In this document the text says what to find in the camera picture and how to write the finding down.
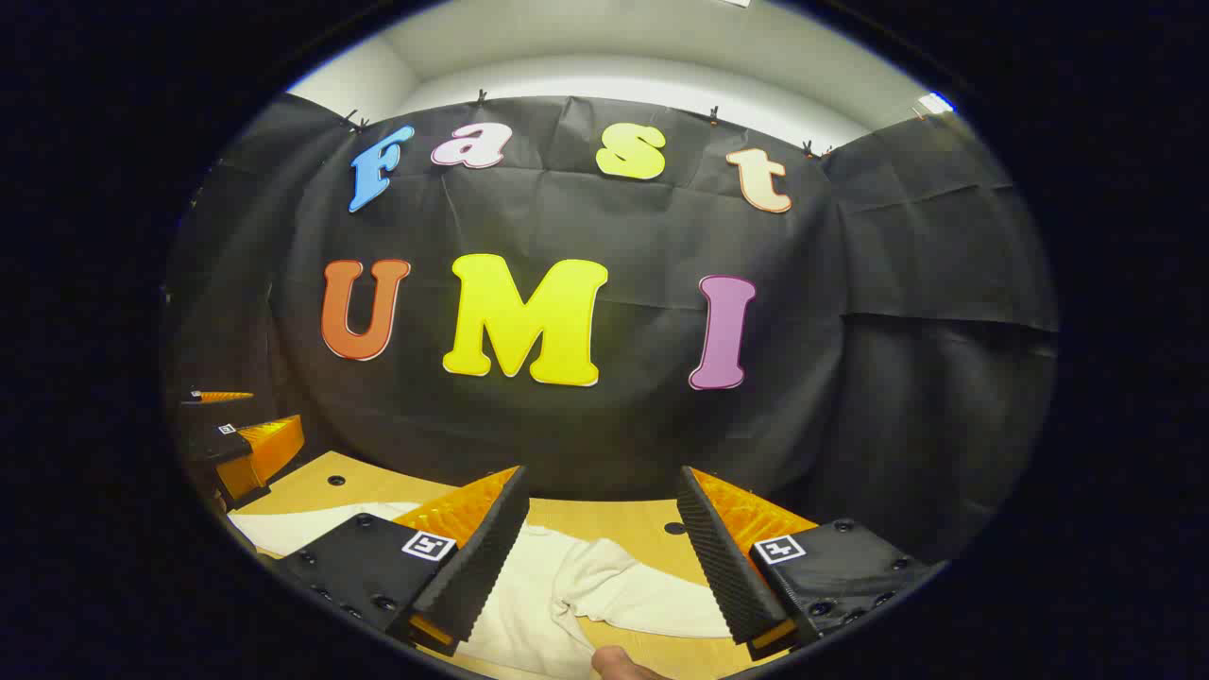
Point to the cream knit sweater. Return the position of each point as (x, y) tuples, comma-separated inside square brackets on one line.
[(548, 586)]

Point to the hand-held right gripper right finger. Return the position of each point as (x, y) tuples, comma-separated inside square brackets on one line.
[(723, 567)]

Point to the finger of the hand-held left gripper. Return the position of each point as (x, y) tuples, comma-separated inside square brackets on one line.
[(212, 444), (222, 397)]

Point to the bright ceiling light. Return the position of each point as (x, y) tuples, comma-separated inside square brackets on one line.
[(936, 103)]

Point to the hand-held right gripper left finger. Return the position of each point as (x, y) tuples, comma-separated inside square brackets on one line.
[(482, 567)]

